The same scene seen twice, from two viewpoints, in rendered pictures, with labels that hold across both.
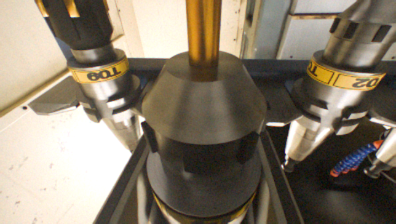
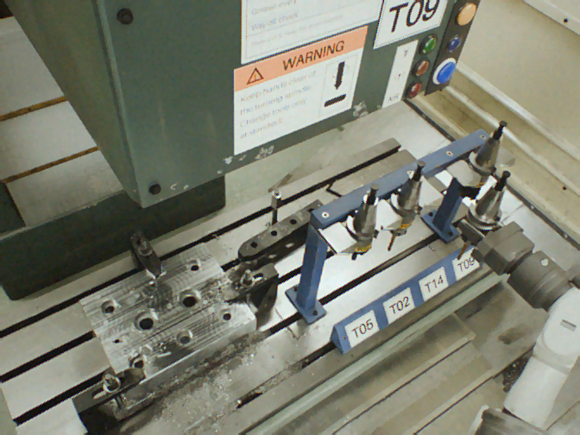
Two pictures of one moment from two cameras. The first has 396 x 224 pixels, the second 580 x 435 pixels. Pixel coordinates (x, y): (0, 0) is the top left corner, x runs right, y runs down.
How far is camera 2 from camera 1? 1.18 m
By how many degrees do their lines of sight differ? 95
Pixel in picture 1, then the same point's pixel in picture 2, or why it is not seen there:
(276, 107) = (429, 201)
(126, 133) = (492, 155)
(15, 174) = not seen: outside the picture
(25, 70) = (532, 30)
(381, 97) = (382, 215)
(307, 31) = not seen: hidden behind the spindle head
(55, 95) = (503, 158)
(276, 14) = not seen: hidden behind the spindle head
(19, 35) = (508, 47)
